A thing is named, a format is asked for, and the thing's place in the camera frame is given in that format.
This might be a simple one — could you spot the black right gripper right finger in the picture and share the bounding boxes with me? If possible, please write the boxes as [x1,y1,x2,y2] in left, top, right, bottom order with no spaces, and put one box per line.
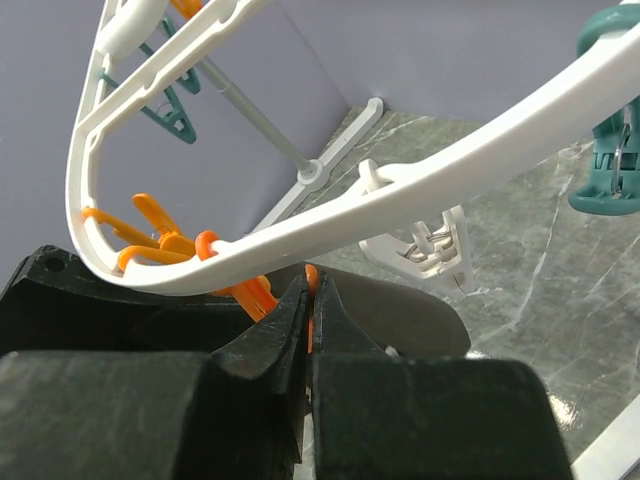
[312,275,572,479]

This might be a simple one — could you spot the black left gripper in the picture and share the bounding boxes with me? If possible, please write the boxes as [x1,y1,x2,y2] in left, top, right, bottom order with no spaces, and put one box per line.
[1,245,253,354]

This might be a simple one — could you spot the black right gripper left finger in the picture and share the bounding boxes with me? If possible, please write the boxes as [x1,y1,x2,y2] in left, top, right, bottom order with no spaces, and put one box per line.
[1,279,309,479]

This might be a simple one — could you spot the dark grey boxer underwear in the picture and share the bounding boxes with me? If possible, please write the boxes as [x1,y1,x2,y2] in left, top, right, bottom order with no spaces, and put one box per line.
[316,265,471,358]

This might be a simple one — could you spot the orange clothes peg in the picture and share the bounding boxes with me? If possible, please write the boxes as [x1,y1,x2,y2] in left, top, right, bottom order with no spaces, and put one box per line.
[82,193,196,272]
[304,263,319,354]
[194,230,277,322]

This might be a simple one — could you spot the white oval clip hanger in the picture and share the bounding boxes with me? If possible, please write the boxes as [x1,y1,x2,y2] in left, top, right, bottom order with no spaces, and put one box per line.
[65,1,639,296]

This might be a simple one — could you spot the white clothes peg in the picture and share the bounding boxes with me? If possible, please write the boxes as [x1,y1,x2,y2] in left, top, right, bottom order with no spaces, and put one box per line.
[359,206,476,297]

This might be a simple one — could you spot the teal clothes peg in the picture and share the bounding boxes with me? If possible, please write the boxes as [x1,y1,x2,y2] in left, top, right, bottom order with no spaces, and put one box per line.
[568,3,639,216]
[95,67,197,146]

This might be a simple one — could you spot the white drying rack stand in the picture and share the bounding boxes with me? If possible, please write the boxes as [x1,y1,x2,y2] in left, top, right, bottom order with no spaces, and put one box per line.
[199,54,385,239]

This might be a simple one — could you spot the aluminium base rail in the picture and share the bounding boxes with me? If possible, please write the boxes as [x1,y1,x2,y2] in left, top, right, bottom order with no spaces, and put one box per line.
[572,398,639,480]

